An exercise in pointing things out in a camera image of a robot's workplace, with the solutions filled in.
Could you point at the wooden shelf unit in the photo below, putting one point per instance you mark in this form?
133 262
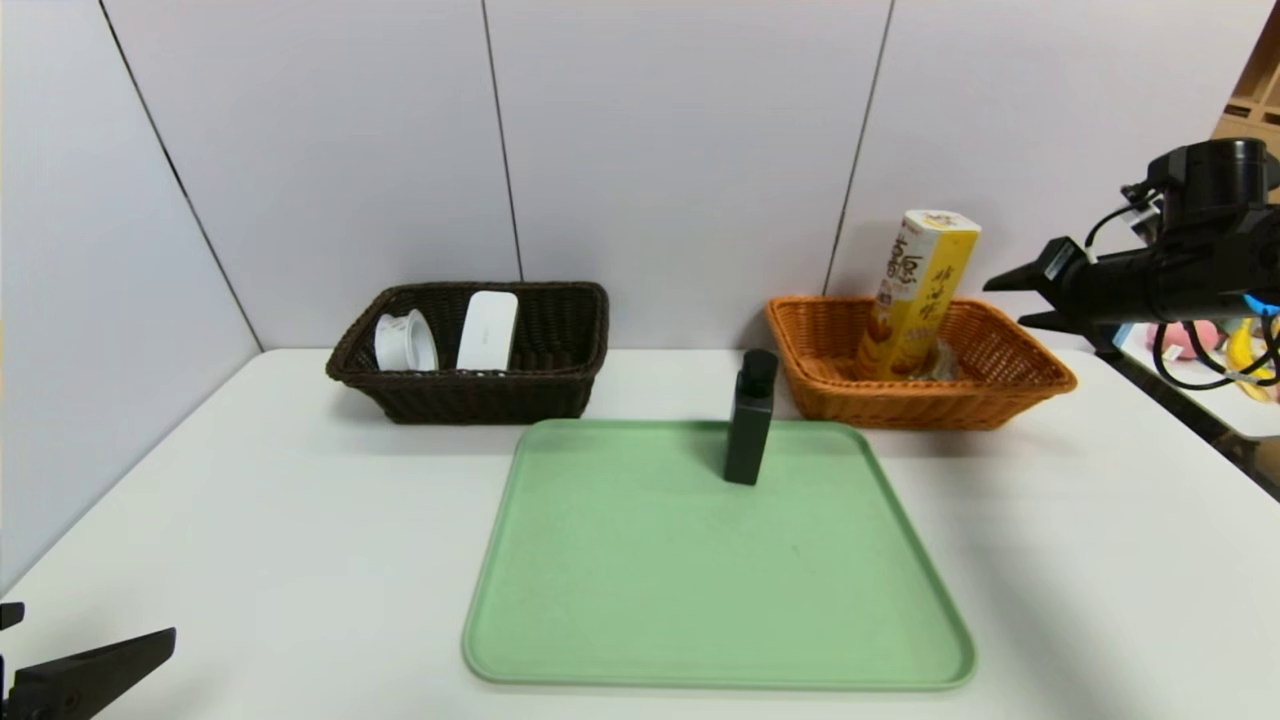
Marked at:
1262 100

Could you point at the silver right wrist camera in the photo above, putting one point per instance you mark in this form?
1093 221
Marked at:
1145 200

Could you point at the white rounded plastic case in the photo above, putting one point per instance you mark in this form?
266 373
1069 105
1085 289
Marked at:
488 330

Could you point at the yellow banana toy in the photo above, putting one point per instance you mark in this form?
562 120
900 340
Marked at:
1243 350

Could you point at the pink toy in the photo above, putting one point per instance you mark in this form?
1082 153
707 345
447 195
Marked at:
1195 340

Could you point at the dark brown wicker basket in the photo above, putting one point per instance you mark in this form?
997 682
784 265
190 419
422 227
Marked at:
500 395

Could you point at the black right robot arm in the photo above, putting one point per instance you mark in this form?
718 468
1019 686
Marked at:
1215 275

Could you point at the yellow chips box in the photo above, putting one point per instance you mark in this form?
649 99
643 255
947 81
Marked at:
915 290

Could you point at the light green plastic tray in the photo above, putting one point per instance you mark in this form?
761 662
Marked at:
700 600

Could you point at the orange wicker basket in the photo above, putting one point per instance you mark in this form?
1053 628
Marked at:
1000 400

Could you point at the white round container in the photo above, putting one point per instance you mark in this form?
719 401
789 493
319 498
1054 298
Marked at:
405 345

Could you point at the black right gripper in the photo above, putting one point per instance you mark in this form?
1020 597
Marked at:
1062 277

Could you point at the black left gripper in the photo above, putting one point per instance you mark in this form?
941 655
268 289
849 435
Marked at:
10 615

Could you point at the yellow toy fruit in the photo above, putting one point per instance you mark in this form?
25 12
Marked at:
1262 388

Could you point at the black rectangular bottle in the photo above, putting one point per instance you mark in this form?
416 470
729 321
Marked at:
750 430

